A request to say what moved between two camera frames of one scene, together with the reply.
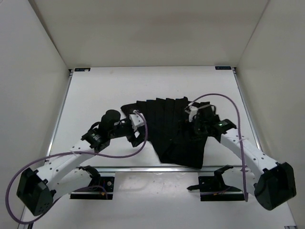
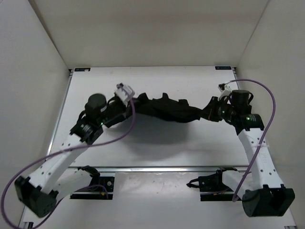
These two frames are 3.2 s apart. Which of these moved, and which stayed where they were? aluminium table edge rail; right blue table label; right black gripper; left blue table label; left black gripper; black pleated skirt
Moved: black pleated skirt; right black gripper; left black gripper
Stayed: left blue table label; aluminium table edge rail; right blue table label
